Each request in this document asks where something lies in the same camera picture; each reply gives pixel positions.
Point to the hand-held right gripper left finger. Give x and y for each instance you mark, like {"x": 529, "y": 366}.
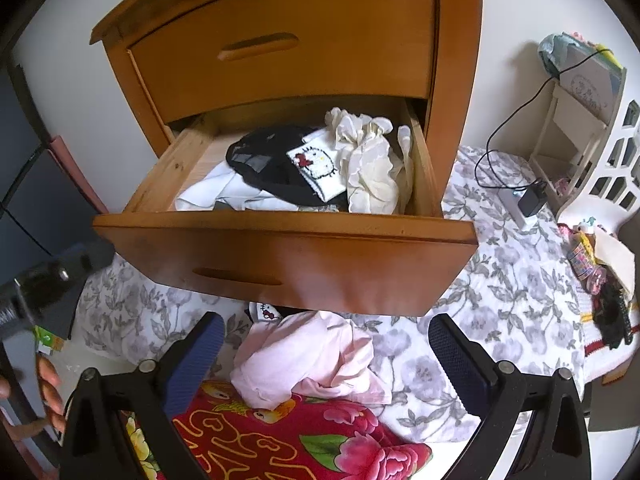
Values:
{"x": 197, "y": 355}

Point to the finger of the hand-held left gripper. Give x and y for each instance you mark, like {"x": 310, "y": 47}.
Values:
{"x": 90, "y": 257}

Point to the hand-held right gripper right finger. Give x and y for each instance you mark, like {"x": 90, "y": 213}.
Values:
{"x": 457, "y": 360}

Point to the white cat-face sock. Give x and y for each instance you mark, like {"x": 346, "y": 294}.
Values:
{"x": 317, "y": 170}
{"x": 265, "y": 312}

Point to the pale pink garment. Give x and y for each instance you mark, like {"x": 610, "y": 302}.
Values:
{"x": 300, "y": 355}

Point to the wooden drawer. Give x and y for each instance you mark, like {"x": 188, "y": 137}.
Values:
{"x": 300, "y": 265}
{"x": 300, "y": 70}

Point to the white garment with red trim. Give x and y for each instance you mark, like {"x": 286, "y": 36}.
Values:
{"x": 215, "y": 187}

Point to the black mesh garment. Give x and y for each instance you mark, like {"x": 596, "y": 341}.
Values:
{"x": 260, "y": 165}

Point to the person's left hand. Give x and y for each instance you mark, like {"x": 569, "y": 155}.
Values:
{"x": 52, "y": 390}

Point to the green and white packet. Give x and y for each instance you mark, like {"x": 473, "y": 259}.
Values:
{"x": 47, "y": 340}

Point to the grey floral bedsheet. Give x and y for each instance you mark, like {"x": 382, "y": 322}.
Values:
{"x": 510, "y": 300}

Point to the pink board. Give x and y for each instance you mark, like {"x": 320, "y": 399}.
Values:
{"x": 75, "y": 175}

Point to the dark blue cabinet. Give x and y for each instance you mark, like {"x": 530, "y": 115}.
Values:
{"x": 30, "y": 185}

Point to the red floral blanket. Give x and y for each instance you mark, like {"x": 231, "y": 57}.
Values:
{"x": 275, "y": 440}

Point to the white power strip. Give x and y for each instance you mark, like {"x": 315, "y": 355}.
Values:
{"x": 515, "y": 212}

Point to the pile of colourful trinkets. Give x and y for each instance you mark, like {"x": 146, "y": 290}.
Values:
{"x": 582, "y": 260}

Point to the black lace cloth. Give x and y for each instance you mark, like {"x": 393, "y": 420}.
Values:
{"x": 615, "y": 315}

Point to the black charger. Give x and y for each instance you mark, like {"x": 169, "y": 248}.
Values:
{"x": 532, "y": 200}

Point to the cream paper sheet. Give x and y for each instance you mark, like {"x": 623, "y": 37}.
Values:
{"x": 617, "y": 260}

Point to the cream ruffled cloth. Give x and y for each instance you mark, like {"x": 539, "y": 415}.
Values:
{"x": 375, "y": 175}

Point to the white plastic lattice basket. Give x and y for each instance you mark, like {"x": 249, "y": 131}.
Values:
{"x": 600, "y": 200}

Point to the wooden nightstand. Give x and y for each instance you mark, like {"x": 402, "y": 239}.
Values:
{"x": 455, "y": 85}

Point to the closed wooden drawer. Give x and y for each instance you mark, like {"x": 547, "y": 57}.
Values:
{"x": 300, "y": 70}

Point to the white printed box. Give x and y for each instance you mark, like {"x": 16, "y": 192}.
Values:
{"x": 590, "y": 85}

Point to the blue-grey plastic bag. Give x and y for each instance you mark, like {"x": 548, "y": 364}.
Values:
{"x": 552, "y": 55}

